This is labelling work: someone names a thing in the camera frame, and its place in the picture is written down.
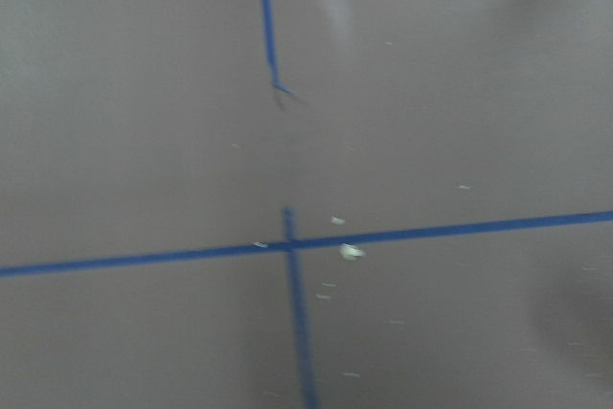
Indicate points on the white paper scrap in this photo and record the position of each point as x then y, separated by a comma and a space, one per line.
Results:
350, 252

